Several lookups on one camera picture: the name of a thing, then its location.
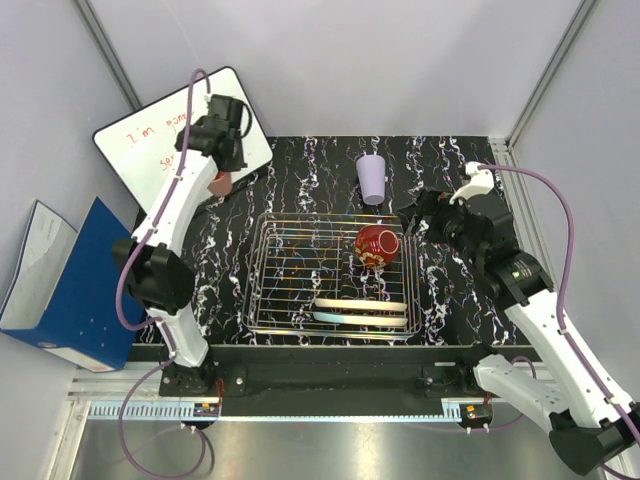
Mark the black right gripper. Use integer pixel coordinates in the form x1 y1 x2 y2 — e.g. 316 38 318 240
395 186 484 267

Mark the pink plastic cup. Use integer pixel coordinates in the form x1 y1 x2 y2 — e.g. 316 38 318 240
208 172 233 197

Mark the lilac plastic cup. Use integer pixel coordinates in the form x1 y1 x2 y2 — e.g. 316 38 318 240
356 155 386 206

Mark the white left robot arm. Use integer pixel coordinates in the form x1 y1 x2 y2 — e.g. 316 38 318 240
112 94 253 396

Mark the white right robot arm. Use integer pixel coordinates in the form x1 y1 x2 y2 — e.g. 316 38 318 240
397 191 639 476

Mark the white dry-erase board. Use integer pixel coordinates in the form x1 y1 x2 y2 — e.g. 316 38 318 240
93 66 273 212

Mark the red floral ceramic bowl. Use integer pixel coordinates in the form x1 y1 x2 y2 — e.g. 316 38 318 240
354 224 400 269

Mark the black marble pattern mat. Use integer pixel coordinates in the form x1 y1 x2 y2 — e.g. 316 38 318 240
183 136 526 345

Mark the teal plate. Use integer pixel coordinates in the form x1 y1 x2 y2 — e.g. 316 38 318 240
313 311 408 328

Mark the cream pink plate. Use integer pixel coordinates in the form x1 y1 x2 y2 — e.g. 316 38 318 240
314 298 408 312

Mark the blue binder folder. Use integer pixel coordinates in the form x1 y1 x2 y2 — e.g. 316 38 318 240
1 198 134 373

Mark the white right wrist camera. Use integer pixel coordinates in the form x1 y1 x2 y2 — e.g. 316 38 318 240
449 162 494 205

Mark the wire dish rack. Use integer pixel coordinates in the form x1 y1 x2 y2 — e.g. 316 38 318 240
243 213 422 342

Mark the white slotted cable duct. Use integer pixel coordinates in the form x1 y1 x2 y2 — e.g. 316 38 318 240
88 397 491 423

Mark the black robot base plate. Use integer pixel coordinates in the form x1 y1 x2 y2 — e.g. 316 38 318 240
159 344 496 404

